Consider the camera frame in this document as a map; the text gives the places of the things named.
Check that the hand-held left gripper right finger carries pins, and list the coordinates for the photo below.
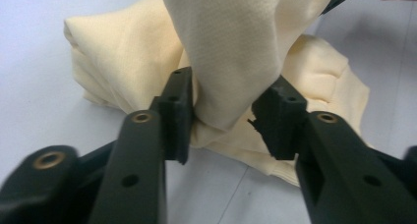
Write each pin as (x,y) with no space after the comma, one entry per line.
(337,171)

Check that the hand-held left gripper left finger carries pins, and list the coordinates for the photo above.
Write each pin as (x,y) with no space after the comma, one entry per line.
(141,171)

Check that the cream baby pants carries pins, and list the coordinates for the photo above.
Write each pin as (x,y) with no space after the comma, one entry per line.
(229,47)

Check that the white foam mat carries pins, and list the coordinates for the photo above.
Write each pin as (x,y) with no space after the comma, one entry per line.
(32,60)

